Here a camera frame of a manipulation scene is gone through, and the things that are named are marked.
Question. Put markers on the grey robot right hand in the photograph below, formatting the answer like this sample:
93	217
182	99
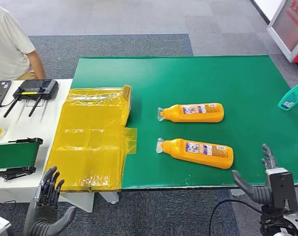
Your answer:
252	192

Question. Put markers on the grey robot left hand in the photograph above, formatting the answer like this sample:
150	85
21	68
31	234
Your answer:
44	211

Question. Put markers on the orange plastic detergent bottle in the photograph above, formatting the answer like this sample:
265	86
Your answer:
195	114
198	154

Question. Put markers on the person's forearm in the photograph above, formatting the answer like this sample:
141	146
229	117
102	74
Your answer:
37	65

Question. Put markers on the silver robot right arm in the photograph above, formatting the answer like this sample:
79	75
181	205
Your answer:
293	224

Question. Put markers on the teal plastic bottle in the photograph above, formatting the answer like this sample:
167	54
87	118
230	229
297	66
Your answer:
291	97

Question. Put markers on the small green belt conveyor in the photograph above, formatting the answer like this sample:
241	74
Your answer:
13	154

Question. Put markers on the white table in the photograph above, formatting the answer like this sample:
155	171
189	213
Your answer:
23	127

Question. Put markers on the yellow plastic wrapped box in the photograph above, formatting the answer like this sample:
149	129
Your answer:
90	140

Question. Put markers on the black remote controller with antennas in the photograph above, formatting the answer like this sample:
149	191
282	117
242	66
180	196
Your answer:
35	88

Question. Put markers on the green table mat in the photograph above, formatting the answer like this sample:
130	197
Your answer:
188	81

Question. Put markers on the red and white sign stand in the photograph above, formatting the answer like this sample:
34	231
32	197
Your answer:
290	26

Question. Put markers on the person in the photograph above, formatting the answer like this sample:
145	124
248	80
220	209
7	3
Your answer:
6	45

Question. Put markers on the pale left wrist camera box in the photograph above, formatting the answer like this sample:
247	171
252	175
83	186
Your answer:
0	228

